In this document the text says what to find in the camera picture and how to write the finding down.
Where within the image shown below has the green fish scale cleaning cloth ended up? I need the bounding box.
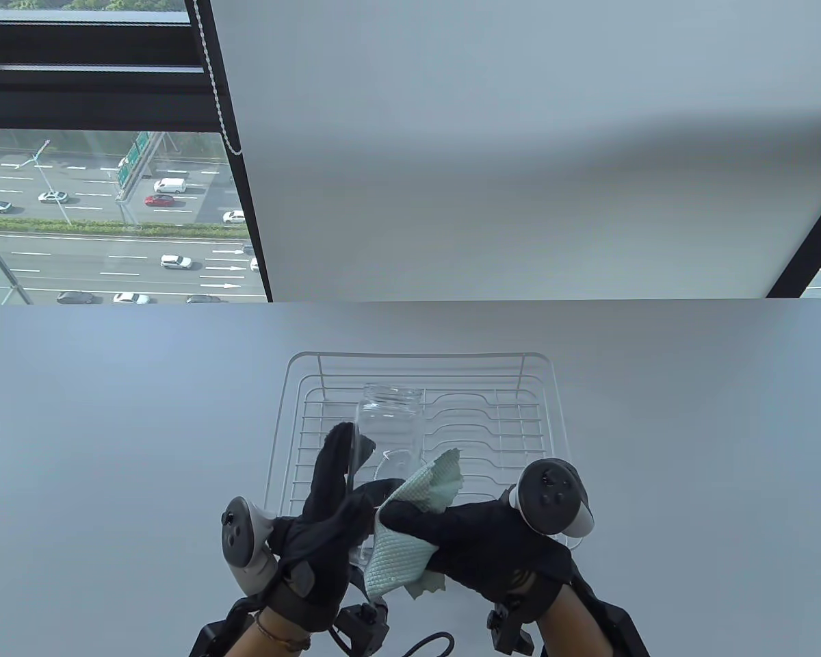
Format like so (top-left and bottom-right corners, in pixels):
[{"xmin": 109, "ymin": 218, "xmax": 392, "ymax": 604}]
[{"xmin": 364, "ymin": 448, "xmax": 467, "ymax": 602}]

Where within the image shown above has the person's left forearm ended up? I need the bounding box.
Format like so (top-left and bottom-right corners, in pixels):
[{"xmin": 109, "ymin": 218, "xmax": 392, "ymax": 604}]
[{"xmin": 229, "ymin": 609, "xmax": 313, "ymax": 657}]

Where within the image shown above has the black window frame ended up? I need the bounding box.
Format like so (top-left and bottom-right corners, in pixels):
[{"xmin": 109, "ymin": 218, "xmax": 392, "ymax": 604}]
[{"xmin": 0, "ymin": 0, "xmax": 276, "ymax": 306}]

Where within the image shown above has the black grey tracking controller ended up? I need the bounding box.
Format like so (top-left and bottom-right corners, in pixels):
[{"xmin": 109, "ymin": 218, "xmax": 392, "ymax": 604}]
[
  {"xmin": 219, "ymin": 496, "xmax": 280, "ymax": 597},
  {"xmin": 508, "ymin": 459, "xmax": 597, "ymax": 539}
]

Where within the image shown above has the white bead blind chain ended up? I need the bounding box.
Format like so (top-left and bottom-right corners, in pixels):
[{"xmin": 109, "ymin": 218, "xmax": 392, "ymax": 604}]
[{"xmin": 193, "ymin": 0, "xmax": 246, "ymax": 156}]

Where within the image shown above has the black slanted window post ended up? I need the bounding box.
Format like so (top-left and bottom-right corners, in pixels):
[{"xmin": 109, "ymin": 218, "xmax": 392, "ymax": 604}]
[{"xmin": 766, "ymin": 195, "xmax": 821, "ymax": 299}]

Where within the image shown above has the black cable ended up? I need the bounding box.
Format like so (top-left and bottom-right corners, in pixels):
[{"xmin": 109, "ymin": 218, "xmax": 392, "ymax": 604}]
[{"xmin": 328, "ymin": 630, "xmax": 455, "ymax": 657}]

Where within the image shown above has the person's left hand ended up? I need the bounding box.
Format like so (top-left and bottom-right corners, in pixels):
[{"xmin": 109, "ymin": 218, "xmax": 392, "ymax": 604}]
[{"xmin": 265, "ymin": 421, "xmax": 408, "ymax": 634}]

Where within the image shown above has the person's right forearm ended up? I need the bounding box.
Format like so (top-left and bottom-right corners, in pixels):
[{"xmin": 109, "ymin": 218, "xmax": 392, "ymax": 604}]
[{"xmin": 537, "ymin": 585, "xmax": 614, "ymax": 657}]

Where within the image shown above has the thin wrist bracelet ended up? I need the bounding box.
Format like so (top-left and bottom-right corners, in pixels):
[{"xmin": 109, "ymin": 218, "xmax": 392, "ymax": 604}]
[{"xmin": 251, "ymin": 608, "xmax": 313, "ymax": 652}]

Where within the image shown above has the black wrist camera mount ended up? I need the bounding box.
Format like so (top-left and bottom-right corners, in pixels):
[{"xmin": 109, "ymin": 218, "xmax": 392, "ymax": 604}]
[
  {"xmin": 486, "ymin": 575, "xmax": 651, "ymax": 657},
  {"xmin": 188, "ymin": 595, "xmax": 391, "ymax": 657}
]

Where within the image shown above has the person's right hand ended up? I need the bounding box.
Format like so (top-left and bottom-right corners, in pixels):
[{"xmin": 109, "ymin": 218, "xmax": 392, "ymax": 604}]
[{"xmin": 380, "ymin": 500, "xmax": 576, "ymax": 621}]

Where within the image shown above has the white wire dish rack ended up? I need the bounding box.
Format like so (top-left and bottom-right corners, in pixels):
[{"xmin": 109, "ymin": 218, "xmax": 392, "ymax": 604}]
[{"xmin": 265, "ymin": 351, "xmax": 582, "ymax": 550}]

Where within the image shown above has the white roller blind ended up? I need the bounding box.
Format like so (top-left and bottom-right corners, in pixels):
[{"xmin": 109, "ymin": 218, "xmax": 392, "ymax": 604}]
[{"xmin": 209, "ymin": 0, "xmax": 821, "ymax": 302}]

